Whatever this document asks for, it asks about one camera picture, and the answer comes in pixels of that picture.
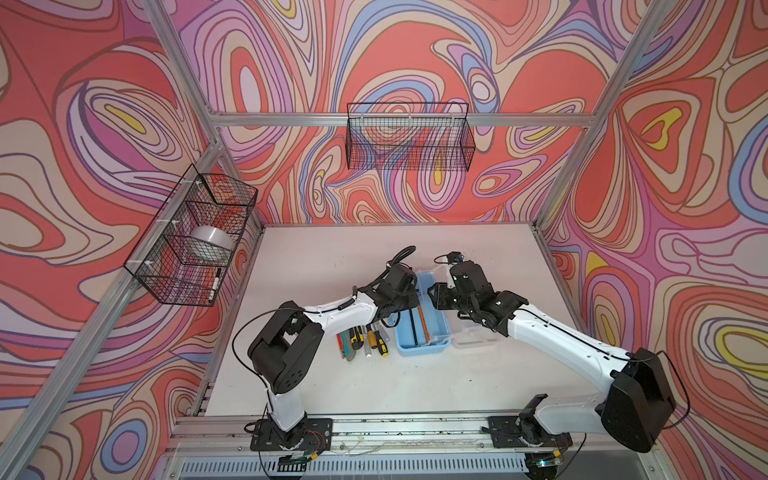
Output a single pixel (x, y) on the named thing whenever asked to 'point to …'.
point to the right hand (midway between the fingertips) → (435, 296)
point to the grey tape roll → (212, 242)
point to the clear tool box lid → (468, 333)
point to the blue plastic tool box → (424, 330)
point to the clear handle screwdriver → (383, 333)
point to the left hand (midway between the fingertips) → (421, 295)
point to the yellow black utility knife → (358, 340)
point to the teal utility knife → (348, 347)
